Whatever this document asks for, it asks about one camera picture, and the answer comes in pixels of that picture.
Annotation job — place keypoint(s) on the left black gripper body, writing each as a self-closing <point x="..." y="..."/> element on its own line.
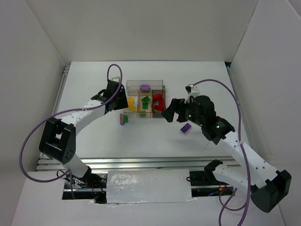
<point x="120" y="101"/>

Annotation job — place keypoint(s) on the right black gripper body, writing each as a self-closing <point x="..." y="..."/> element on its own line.
<point x="178" y="110"/>

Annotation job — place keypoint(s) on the yellow lego brick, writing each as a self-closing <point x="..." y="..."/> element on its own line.
<point x="131" y="101"/>

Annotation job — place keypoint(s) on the long yellow lego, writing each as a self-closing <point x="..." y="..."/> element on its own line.
<point x="132" y="108"/>

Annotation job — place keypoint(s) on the purple tan flower lego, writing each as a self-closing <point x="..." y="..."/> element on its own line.
<point x="121" y="119"/>

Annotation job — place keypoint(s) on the red rounded lego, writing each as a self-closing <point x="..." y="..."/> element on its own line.
<point x="157" y="97"/>

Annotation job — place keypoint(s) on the purple rectangular lego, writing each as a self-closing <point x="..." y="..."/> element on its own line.
<point x="186" y="128"/>

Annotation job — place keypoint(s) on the green rectangular lego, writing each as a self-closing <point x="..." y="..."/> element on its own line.
<point x="145" y="106"/>

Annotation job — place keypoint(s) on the green rounded lego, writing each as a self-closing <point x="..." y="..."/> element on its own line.
<point x="145" y="100"/>

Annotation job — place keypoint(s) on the purple rounded lego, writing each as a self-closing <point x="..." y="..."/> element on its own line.
<point x="145" y="87"/>

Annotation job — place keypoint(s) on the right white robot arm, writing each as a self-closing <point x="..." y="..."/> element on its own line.
<point x="264" y="184"/>

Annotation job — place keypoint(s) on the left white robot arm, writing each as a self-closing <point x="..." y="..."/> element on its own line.
<point x="58" y="140"/>

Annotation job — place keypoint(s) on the small clear container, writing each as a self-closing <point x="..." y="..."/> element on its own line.
<point x="131" y="113"/>

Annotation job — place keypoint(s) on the long clear container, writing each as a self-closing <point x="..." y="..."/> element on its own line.
<point x="133" y="87"/>

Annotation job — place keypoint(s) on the tan translucent container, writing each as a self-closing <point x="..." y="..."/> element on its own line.
<point x="142" y="94"/>

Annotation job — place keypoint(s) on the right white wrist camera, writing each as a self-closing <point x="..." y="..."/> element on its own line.
<point x="192" y="91"/>

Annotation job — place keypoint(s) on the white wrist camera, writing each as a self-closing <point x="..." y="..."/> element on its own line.
<point x="192" y="91"/>
<point x="117" y="79"/>

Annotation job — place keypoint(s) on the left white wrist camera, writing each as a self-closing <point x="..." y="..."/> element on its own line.
<point x="117" y="79"/>

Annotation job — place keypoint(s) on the left aluminium rail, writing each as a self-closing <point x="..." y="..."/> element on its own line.
<point x="60" y="89"/>

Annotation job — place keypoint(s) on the aluminium rail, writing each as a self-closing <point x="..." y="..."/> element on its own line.
<point x="60" y="89"/>
<point x="191" y="163"/>

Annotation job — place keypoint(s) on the aluminium front rail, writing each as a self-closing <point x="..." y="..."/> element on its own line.
<point x="191" y="163"/>

